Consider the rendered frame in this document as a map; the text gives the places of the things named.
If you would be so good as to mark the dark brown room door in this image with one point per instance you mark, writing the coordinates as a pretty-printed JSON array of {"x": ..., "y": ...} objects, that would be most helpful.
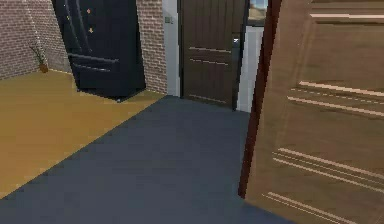
[{"x": 208, "y": 50}]

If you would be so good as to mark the black fridge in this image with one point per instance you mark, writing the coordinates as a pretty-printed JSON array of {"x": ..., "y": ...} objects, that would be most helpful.
[{"x": 106, "y": 50}]

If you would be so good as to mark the light brown room door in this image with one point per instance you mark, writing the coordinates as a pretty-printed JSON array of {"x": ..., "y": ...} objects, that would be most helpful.
[{"x": 326, "y": 116}]

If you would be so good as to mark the small potted house plant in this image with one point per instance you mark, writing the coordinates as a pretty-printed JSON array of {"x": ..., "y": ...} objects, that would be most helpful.
[{"x": 40, "y": 60}]

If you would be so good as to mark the grey wall switch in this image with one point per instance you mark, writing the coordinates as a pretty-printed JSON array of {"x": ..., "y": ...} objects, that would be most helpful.
[{"x": 169, "y": 20}]

